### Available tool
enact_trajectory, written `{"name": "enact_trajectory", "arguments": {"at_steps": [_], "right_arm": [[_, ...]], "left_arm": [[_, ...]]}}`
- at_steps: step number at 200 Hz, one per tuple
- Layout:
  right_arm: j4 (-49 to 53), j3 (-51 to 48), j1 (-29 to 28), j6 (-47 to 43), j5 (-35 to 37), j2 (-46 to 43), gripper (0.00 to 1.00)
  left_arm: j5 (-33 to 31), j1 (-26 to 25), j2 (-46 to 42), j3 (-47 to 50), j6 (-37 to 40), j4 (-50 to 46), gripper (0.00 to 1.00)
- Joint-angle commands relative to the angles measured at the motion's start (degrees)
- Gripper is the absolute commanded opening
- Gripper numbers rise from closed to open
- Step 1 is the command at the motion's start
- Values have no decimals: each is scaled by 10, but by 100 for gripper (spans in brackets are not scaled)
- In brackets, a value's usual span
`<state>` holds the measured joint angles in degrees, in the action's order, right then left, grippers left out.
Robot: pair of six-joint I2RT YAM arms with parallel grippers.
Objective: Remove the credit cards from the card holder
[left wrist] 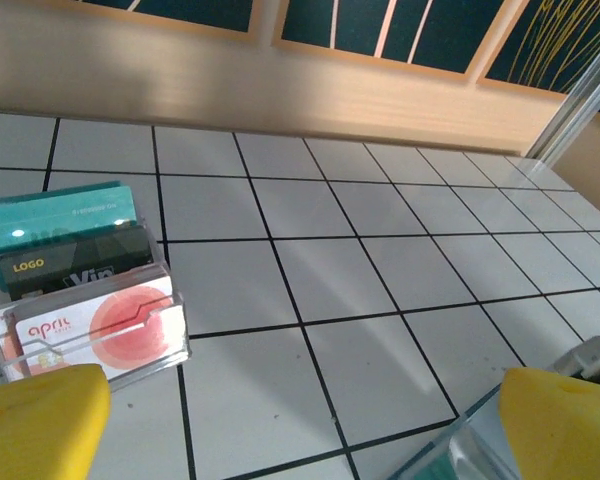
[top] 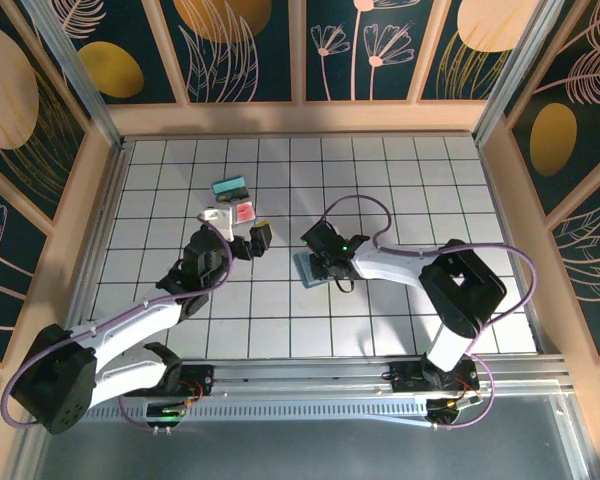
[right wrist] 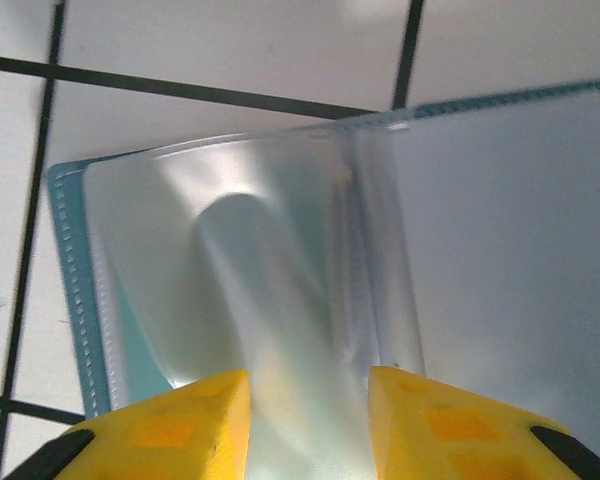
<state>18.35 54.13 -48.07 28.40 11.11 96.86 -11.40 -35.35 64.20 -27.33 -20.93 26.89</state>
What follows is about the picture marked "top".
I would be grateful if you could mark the teal leather wallet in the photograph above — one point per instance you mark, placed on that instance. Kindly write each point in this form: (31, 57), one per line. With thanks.
(304, 272)

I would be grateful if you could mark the white red card stack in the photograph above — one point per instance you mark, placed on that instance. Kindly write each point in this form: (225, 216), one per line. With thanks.
(245, 212)

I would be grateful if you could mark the teal and pink box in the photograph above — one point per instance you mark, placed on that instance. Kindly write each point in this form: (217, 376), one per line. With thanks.
(230, 197)

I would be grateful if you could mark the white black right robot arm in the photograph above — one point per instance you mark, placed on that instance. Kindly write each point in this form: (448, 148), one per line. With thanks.
(460, 290)

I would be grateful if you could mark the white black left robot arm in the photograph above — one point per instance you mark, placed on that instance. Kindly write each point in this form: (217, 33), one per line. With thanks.
(130, 320)

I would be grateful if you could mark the black VIP card stack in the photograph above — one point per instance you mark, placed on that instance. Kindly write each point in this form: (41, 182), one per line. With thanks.
(232, 196)

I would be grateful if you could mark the teal card stack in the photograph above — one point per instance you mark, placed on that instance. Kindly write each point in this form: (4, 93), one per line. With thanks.
(228, 184)

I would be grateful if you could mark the black electronics board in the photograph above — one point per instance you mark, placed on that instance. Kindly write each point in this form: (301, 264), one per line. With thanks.
(450, 410)
(165, 415)

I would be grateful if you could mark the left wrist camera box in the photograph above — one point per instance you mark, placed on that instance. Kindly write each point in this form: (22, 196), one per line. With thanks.
(220, 220)

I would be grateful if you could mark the aluminium mounting rail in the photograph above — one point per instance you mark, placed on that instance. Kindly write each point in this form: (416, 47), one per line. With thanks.
(300, 372)

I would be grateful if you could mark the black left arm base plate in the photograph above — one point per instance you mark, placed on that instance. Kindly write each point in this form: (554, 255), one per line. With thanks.
(200, 380)

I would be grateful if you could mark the aluminium side rail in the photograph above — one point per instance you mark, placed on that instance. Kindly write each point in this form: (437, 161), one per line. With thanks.
(114, 175)

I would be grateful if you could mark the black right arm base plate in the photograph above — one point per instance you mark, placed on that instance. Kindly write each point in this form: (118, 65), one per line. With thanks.
(405, 375)

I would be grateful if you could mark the grey metal base plate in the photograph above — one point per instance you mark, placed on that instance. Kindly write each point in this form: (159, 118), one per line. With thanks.
(300, 450)

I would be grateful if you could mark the aluminium corner post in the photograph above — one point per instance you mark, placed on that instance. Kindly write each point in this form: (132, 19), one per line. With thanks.
(76, 75)
(516, 75)

